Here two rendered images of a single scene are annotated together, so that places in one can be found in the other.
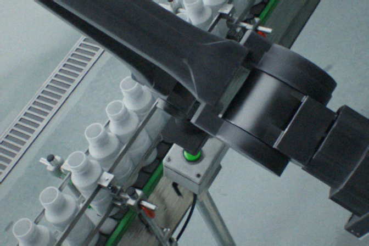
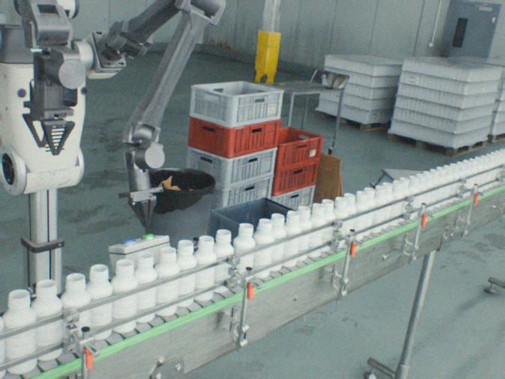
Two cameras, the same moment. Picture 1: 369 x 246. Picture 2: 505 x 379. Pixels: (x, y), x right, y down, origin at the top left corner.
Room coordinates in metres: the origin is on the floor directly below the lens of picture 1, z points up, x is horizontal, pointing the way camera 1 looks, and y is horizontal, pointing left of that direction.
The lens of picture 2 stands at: (2.17, 0.03, 1.75)
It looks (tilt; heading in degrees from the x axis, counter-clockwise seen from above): 19 degrees down; 170
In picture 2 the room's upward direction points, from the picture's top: 7 degrees clockwise
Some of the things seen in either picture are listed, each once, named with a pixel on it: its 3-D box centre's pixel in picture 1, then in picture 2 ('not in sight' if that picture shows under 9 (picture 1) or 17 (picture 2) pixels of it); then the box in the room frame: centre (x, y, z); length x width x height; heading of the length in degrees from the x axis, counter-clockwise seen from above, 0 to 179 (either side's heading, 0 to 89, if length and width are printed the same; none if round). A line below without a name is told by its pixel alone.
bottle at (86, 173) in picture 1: (93, 183); (221, 261); (0.85, 0.21, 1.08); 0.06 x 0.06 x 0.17
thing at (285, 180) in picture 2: not in sight; (279, 171); (-2.37, 1.08, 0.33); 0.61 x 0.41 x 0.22; 130
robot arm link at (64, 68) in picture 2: not in sight; (58, 53); (1.01, -0.17, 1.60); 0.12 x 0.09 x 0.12; 38
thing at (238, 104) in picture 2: not in sight; (237, 102); (-1.87, 0.58, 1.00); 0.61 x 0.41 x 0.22; 134
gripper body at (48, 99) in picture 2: not in sight; (48, 96); (0.98, -0.20, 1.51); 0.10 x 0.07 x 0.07; 37
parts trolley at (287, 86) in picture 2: not in sight; (300, 115); (-4.11, 1.63, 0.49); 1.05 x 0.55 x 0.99; 127
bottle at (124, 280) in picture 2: not in sight; (123, 295); (1.04, -0.03, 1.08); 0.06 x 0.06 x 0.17
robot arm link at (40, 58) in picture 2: not in sight; (49, 67); (0.98, -0.20, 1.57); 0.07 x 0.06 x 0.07; 38
